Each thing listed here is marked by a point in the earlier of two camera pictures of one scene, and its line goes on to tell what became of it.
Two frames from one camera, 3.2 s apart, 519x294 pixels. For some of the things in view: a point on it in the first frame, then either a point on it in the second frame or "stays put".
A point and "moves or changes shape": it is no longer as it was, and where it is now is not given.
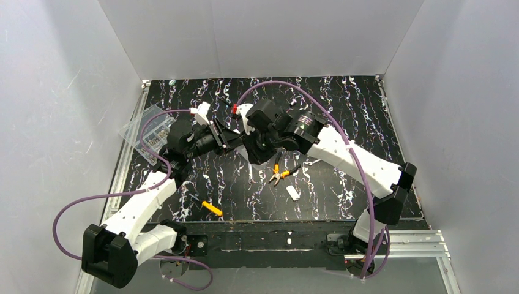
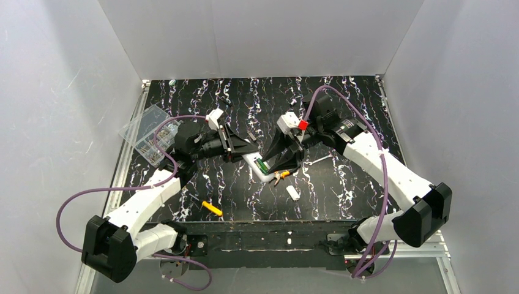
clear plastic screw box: [155, 133] stays put
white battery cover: [292, 193] stays put
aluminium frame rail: [420, 244] stays put
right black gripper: [251, 147] → [295, 142]
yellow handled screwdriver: [212, 208] stays put
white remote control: [242, 150] moves or changes shape
